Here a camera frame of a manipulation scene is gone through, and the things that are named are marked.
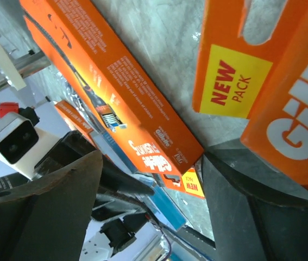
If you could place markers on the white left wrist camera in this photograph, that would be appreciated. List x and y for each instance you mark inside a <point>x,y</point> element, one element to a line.
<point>23,145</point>

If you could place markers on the blue razor blister pack centre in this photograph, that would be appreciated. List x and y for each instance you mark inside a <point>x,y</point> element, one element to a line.
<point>153,195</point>

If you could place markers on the orange razor box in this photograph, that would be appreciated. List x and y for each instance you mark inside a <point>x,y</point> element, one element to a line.
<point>74,120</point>
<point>81,44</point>
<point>264,81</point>

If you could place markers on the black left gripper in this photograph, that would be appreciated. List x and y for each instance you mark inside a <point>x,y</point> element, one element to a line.
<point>115,204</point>

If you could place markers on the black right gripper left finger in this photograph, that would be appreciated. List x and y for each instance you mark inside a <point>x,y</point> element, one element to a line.
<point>47,219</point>

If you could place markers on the white two-tier shelf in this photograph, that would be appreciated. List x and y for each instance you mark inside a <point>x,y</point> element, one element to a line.
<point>13,72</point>

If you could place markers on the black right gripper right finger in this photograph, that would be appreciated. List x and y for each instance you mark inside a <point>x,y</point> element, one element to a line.
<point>256,212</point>

